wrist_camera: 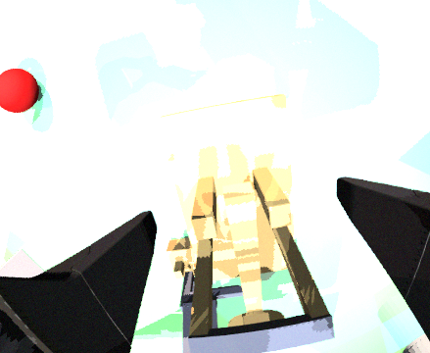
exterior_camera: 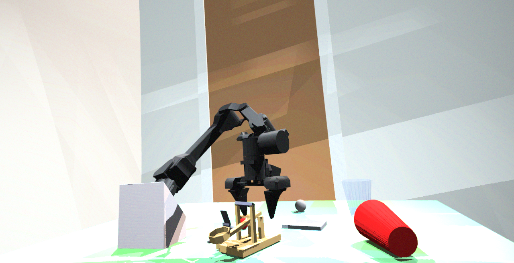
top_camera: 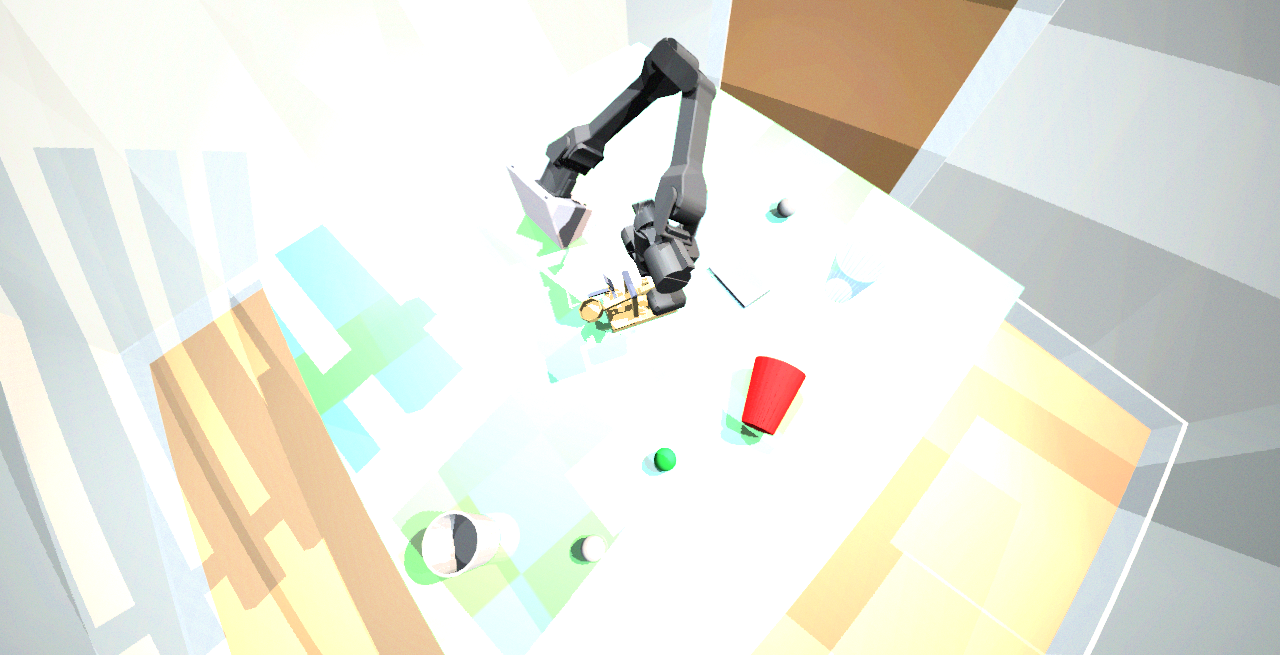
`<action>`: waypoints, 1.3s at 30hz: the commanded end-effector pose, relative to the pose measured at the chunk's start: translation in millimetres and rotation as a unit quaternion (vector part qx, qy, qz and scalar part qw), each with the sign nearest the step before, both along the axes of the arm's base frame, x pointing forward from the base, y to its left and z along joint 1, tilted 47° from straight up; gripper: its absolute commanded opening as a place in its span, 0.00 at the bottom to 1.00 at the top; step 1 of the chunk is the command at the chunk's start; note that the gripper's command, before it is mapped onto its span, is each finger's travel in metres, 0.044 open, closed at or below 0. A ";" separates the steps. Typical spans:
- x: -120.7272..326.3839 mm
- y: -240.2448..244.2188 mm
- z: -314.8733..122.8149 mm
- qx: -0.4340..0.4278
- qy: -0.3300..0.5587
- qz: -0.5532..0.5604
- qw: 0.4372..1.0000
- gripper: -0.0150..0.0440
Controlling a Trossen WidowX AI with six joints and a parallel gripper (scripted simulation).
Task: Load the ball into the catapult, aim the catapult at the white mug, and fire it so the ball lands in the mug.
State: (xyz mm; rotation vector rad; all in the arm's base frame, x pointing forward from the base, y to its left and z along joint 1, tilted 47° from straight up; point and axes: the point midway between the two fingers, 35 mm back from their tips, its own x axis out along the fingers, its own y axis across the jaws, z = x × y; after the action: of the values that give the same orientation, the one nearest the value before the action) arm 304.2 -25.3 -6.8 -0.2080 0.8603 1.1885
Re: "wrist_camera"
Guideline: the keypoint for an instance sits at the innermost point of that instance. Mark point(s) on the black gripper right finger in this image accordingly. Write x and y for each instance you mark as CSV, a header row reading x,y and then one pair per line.
x,y
395,223

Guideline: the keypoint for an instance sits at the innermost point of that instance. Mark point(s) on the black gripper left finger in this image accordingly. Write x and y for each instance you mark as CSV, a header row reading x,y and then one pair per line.
x,y
90,302

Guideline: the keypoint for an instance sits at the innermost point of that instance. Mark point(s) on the red ball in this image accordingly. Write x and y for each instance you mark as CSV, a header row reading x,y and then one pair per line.
x,y
18,90

